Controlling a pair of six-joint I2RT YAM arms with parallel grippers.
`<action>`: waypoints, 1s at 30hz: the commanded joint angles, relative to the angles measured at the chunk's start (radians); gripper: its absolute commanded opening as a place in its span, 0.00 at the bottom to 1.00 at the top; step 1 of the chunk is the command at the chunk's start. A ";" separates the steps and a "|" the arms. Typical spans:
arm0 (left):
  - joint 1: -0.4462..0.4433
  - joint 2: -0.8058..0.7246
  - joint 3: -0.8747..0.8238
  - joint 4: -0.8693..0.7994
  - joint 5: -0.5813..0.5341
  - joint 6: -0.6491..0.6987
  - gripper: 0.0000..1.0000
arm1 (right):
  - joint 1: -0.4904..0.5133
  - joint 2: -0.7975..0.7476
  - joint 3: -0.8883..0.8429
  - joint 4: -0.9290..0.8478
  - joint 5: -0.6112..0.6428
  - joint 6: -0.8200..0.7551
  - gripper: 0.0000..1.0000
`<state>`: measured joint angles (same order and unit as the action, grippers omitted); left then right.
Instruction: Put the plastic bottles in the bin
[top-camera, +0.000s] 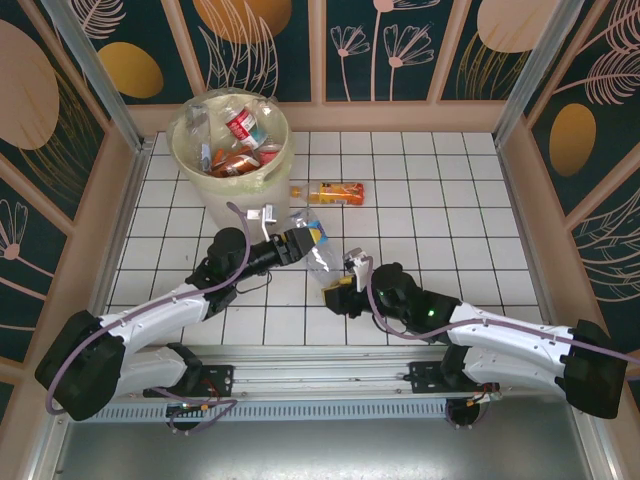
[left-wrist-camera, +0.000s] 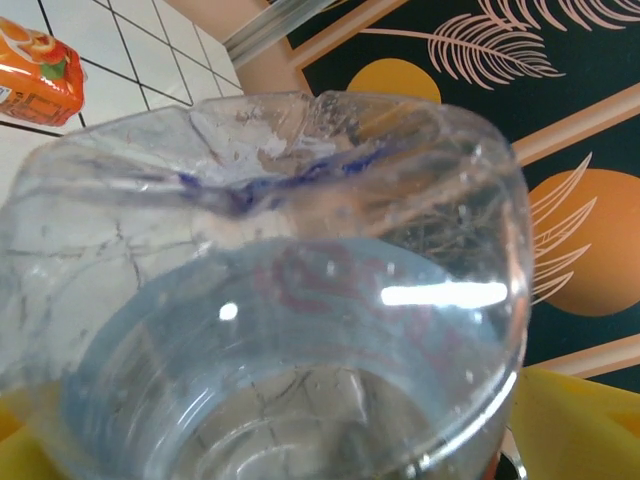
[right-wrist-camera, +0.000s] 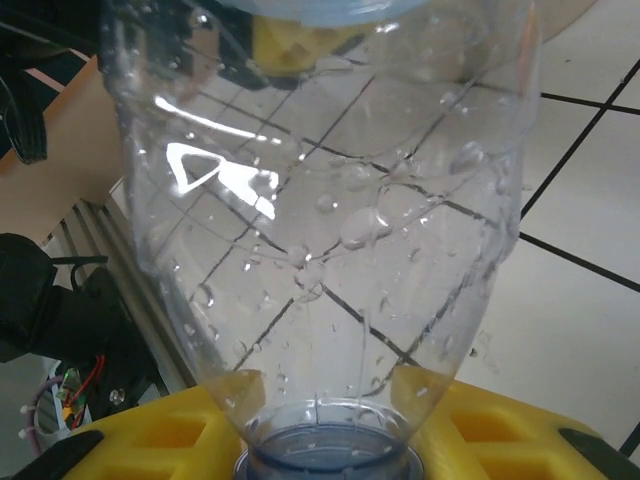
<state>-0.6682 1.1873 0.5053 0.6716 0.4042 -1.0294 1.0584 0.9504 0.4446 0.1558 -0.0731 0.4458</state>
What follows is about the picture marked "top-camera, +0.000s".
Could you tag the cream plastic bin with liner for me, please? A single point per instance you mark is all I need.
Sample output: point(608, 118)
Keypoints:
point(235, 200)

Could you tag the aluminium side rail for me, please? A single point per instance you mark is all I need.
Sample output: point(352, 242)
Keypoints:
point(131, 200)
point(517, 200)

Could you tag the crushed clear plastic bottle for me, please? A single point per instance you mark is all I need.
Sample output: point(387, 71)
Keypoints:
point(197, 122)

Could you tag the right black mount plate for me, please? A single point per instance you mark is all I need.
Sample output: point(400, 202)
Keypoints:
point(425, 377)

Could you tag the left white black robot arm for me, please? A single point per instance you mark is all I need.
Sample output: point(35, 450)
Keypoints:
point(160, 315)

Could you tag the orange label plastic bottle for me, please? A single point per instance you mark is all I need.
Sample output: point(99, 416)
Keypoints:
point(220, 160)

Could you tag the red cola label bottle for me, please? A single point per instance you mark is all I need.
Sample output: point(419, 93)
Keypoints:
point(270, 155)

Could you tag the left black mount plate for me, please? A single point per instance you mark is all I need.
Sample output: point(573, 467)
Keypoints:
point(220, 380)

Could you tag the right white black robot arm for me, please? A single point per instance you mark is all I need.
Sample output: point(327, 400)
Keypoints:
point(510, 332)

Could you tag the brown label plastic bottle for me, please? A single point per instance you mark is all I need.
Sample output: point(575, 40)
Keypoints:
point(242, 162)

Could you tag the black mount plate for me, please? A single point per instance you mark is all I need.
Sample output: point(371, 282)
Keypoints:
point(425, 377)
point(220, 380)

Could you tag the clear bottle red teal label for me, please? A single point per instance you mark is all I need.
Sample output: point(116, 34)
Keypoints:
point(240, 125)

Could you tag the aluminium frame post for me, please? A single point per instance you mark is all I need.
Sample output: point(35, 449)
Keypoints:
point(536, 75)
point(98, 75)

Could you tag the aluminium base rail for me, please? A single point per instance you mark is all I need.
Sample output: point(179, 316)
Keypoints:
point(320, 375)

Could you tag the grey metal plate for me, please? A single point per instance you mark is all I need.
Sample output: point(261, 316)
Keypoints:
point(320, 450)

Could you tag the clear bottle blue label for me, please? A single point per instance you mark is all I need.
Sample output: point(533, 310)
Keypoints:
point(320, 260)

